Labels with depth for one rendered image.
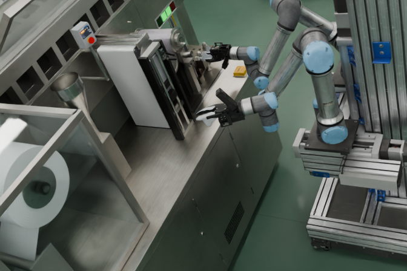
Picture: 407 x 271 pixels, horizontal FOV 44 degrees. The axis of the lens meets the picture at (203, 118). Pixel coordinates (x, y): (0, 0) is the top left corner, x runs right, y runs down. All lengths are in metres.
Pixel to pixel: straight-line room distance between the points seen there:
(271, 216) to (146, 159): 1.05
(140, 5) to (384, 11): 1.50
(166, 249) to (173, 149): 0.54
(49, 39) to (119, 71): 0.39
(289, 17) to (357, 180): 0.85
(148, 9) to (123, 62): 0.65
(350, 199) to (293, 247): 0.45
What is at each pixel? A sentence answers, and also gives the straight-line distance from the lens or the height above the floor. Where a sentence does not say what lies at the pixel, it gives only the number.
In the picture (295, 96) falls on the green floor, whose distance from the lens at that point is 4.20.
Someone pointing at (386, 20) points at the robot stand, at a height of 1.38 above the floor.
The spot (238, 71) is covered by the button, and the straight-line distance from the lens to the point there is 3.01.
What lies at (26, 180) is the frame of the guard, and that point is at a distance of 1.83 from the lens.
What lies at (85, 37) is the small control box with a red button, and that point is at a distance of 2.33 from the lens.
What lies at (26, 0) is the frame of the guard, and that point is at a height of 1.98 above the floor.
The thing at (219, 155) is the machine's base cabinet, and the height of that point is 0.73.
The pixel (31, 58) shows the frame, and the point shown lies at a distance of 2.53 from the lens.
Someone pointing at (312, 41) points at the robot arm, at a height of 1.46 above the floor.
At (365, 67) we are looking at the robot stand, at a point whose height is 1.14.
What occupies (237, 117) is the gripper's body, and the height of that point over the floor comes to 1.19.
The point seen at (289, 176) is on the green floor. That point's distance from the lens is 3.57.
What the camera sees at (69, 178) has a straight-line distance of 1.98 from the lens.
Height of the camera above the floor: 2.59
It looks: 37 degrees down
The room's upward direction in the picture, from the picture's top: 23 degrees counter-clockwise
